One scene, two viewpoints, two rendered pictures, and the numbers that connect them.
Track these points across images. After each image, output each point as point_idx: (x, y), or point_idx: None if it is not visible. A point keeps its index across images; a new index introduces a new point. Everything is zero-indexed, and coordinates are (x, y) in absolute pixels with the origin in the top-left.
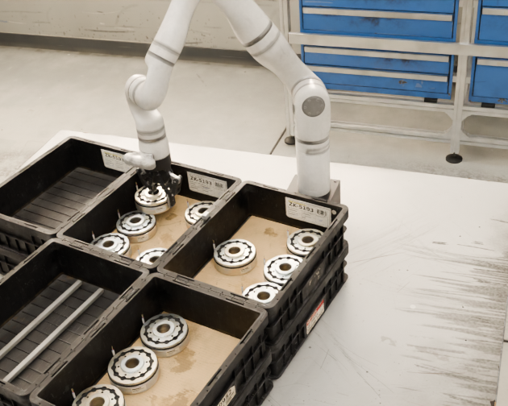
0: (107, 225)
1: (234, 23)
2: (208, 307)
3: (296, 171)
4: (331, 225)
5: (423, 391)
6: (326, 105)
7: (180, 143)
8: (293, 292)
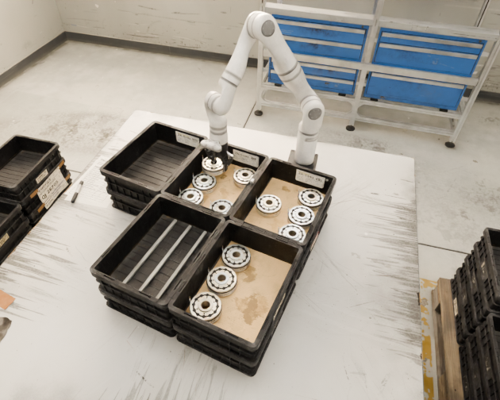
0: (186, 182)
1: (276, 61)
2: (263, 242)
3: (286, 144)
4: (328, 190)
5: (379, 286)
6: (322, 113)
7: None
8: None
